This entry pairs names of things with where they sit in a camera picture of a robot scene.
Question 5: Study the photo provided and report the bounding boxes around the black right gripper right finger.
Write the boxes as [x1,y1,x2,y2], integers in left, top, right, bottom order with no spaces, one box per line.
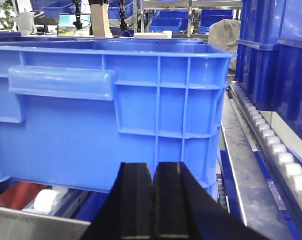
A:
[154,162,266,240]

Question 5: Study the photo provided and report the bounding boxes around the red bag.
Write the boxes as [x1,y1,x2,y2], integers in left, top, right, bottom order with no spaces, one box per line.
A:
[0,182,46,210]

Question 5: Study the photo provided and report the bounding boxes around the cardboard box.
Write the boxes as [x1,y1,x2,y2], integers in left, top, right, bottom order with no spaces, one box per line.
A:
[90,3,110,37]

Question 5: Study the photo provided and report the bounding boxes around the white roller track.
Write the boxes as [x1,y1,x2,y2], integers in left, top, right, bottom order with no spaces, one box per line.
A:
[229,82,302,237]
[22,186,90,218]

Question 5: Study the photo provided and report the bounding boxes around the white roller track left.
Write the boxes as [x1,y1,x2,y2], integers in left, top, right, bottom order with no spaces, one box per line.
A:
[22,186,90,218]

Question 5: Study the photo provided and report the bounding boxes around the computer monitor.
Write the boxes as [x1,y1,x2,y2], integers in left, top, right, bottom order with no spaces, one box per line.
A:
[57,13,91,37]

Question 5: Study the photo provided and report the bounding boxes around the steel lane divider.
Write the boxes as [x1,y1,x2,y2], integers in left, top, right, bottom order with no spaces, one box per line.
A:
[221,96,292,240]

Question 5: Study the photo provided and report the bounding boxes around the steel shelf front rail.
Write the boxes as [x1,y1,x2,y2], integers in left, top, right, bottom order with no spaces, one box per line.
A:
[0,207,90,240]

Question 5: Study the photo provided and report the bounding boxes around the background blue bin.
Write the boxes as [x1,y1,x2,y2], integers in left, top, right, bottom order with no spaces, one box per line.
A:
[149,17,182,34]

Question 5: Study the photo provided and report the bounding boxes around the grey covered object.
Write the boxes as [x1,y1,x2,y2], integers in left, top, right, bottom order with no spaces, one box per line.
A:
[207,19,241,71]

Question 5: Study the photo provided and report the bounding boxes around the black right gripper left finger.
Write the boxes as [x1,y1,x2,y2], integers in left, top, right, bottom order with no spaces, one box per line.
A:
[81,162,153,240]

